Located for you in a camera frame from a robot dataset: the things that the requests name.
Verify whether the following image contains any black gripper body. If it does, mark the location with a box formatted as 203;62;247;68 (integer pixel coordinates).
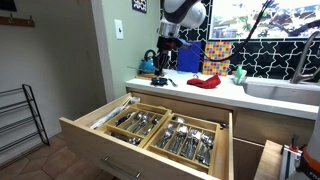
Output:
155;35;184;55

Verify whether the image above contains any light wooden drawer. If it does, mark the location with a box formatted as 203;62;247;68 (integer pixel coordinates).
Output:
58;91;235;180

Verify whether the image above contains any small dark blue dish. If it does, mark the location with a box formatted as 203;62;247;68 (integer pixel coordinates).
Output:
150;76;169;87

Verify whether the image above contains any wooden trivet board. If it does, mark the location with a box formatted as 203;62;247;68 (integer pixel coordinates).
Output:
135;72;158;80

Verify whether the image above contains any wooden cutlery tray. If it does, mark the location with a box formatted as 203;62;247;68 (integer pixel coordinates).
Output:
105;102;173;149
143;112;222;175

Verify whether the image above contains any red cloth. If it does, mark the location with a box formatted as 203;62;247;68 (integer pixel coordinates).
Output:
186;73;222;90

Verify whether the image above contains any colourful tile board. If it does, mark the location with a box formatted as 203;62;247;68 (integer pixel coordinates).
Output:
202;41;233;77

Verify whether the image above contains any large silver serving spoon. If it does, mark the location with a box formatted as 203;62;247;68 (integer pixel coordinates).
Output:
172;116;187;124

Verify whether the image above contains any clear bag of cutlery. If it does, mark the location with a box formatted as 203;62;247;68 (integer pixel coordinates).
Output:
89;96;142;130

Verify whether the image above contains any green sponge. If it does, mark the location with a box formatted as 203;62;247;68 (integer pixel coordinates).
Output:
233;64;248;86

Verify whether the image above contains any large landscape painting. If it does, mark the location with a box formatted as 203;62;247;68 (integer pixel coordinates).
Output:
209;0;320;42

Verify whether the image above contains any wooden base cabinet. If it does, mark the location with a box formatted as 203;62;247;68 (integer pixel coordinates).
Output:
128;87;318;180

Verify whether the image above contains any steel sink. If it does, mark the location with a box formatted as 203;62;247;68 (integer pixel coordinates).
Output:
243;78;320;107

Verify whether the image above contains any black metal shoe rack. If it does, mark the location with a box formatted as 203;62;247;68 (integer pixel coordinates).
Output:
0;83;51;154

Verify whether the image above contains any grey metal faucet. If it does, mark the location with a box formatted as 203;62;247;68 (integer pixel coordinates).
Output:
289;30;320;84

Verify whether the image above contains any butcher block wooden top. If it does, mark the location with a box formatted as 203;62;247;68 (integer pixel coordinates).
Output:
254;139;284;180

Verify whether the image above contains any teal kettle black handle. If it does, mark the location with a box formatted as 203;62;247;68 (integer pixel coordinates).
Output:
138;49;158;75

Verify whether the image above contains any patterned wall picture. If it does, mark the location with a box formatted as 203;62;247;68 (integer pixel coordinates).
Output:
131;0;148;14

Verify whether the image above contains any white light switch plate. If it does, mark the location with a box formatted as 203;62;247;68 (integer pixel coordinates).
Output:
114;18;125;41

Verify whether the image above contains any black corrugated cable conduit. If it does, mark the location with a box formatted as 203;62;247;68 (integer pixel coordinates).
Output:
181;0;273;63

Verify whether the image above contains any metal drawer handle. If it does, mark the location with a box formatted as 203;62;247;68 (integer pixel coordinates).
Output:
98;156;143;180

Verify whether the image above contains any wooden coat hook rail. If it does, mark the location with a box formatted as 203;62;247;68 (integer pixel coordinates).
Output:
0;13;36;28

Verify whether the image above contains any aluminium frame rail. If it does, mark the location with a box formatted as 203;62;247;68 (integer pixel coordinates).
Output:
279;143;303;180

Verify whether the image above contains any dark framed wall picture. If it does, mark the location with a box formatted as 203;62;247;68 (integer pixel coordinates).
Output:
0;0;18;12

